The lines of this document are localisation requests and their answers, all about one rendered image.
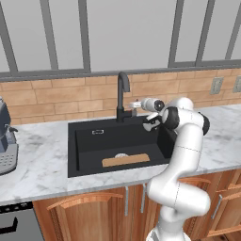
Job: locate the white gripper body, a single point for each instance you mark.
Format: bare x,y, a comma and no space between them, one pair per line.
136,104

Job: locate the silver sink drain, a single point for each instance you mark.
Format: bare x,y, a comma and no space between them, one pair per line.
121,155

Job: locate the grey wall outlet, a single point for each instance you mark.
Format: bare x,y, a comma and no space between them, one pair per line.
216,85
237,84

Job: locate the black sink faucet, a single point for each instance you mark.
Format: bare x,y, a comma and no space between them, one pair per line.
120,94

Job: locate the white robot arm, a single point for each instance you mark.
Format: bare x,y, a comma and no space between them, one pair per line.
185,147

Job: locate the grey coffee machine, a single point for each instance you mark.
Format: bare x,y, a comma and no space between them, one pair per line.
7,147

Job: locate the wooden cutting board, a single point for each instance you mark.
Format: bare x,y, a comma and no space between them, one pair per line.
125,160

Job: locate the grey dishwasher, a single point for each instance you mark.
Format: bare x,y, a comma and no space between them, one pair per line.
17,224

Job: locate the black sink basin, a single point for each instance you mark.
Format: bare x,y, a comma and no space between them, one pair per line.
125,141

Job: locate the grey framed window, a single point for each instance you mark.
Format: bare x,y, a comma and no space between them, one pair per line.
125,34

